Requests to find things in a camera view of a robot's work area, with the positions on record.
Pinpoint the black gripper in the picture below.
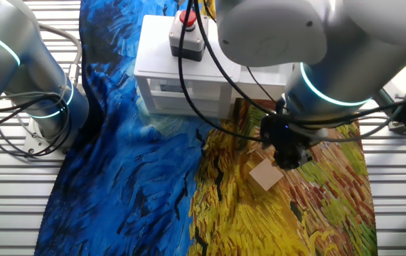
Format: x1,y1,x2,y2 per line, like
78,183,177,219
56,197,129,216
259,115,314,171

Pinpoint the wooden block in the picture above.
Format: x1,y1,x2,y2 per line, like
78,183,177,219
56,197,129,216
247,158,284,192

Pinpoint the painted wheatfield print cloth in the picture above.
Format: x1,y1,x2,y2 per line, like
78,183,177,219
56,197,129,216
33,0,380,256

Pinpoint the grey box with red button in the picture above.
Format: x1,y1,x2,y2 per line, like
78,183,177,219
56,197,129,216
169,9,210,63

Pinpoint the black cable with round connector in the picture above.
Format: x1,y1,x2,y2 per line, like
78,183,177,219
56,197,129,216
192,0,406,126

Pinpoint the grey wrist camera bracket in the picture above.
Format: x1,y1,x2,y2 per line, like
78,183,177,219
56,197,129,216
373,88,401,114

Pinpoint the metal camera base bracket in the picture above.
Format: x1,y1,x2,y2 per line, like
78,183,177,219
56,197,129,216
389,119,406,134

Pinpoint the white drawer cabinet frame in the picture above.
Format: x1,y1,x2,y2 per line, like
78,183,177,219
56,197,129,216
134,14,242,120

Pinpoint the thick grey cable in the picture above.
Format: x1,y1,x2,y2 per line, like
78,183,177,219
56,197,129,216
38,23,84,86

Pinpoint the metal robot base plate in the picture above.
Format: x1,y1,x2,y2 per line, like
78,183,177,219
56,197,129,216
23,117,70,161

